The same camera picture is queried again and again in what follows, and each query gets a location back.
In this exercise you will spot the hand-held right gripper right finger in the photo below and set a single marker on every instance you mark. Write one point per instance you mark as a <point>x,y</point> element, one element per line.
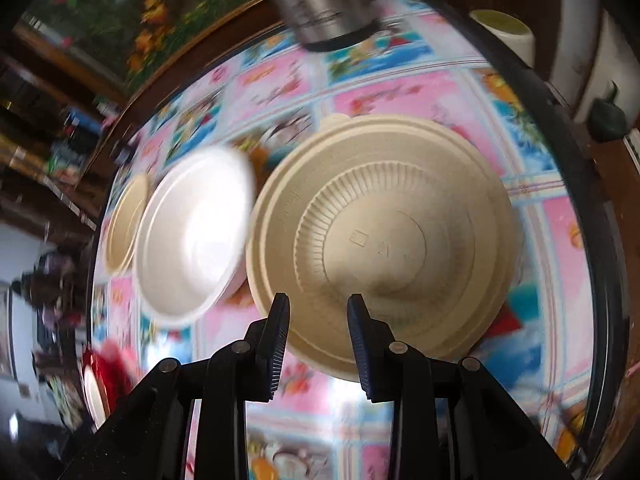
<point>360,345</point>

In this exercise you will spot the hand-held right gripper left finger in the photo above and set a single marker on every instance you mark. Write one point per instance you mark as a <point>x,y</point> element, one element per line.
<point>277,345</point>

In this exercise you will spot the large beige bowl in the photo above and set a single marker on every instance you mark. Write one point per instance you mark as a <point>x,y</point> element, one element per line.
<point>380,240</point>

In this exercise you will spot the white disposable bowl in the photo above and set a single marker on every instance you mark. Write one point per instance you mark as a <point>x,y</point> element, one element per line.
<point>195,240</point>

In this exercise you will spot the large red glass plate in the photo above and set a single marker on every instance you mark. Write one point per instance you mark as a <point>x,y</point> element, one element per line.
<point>114,372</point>

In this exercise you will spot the small beige bowl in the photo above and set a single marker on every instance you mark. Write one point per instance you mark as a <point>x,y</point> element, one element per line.
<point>122,230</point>

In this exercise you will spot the round dark-rimmed table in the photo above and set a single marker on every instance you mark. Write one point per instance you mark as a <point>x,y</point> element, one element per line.
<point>575,160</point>

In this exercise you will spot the dark green object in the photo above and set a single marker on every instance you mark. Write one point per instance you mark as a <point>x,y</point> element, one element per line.
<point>607,117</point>

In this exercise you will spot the white cylindrical container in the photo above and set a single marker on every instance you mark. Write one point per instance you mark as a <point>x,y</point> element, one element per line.
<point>505,35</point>

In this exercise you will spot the stainless steel thermos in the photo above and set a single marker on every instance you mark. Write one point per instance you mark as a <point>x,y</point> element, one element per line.
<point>320,0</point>

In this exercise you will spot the framed flower painting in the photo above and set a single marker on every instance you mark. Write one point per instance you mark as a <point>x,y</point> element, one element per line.
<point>125,10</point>

